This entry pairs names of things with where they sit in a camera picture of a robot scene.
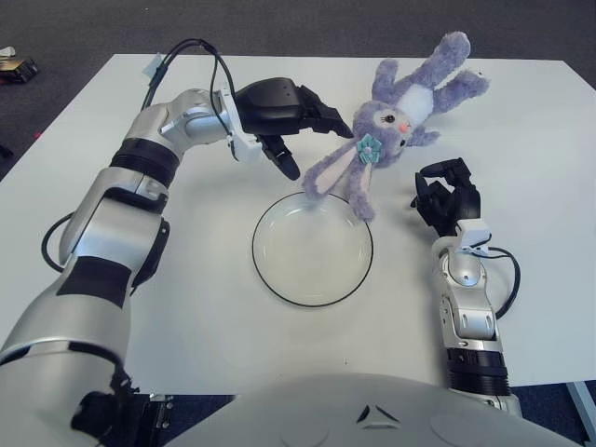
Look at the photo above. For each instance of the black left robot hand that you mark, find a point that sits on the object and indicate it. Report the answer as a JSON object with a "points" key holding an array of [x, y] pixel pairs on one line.
{"points": [[270, 107]]}

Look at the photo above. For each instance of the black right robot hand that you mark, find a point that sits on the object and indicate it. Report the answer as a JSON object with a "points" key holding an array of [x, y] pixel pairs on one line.
{"points": [[465, 200]]}

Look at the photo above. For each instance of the purple plush bunny doll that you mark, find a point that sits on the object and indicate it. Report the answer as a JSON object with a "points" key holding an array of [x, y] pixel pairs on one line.
{"points": [[382, 128]]}

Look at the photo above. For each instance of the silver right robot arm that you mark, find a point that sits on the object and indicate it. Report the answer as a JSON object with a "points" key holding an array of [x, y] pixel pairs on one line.
{"points": [[465, 298]]}

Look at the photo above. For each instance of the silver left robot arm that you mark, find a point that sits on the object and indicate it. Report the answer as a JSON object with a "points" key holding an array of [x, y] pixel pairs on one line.
{"points": [[107, 223]]}

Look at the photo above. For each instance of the white plate with black rim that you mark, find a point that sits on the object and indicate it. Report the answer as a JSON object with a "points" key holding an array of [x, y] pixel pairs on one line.
{"points": [[312, 261]]}

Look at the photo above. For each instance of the white table leg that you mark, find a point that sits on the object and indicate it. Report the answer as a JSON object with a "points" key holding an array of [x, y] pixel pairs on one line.
{"points": [[582, 410]]}

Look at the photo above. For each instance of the grey robot torso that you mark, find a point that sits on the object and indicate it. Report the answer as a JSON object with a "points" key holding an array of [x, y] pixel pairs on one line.
{"points": [[326, 410]]}

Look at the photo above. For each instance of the brown and black box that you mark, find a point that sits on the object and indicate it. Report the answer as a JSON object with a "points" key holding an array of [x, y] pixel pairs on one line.
{"points": [[18, 70]]}

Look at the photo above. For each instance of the white paper sheet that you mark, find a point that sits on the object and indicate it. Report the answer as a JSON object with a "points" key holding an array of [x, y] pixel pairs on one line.
{"points": [[7, 51]]}

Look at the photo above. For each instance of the black chair base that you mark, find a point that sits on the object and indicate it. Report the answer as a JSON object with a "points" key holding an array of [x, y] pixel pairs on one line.
{"points": [[4, 151]]}

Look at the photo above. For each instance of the black metal bracket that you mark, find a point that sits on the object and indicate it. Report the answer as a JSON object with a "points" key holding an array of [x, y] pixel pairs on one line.
{"points": [[158, 414]]}

